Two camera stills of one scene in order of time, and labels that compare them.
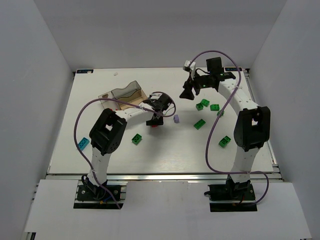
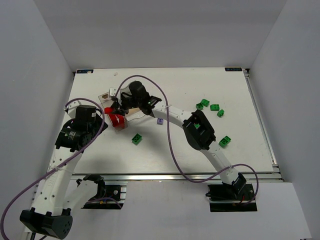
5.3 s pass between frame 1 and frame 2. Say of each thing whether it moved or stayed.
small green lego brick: stayed
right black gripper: moved
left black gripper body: moved
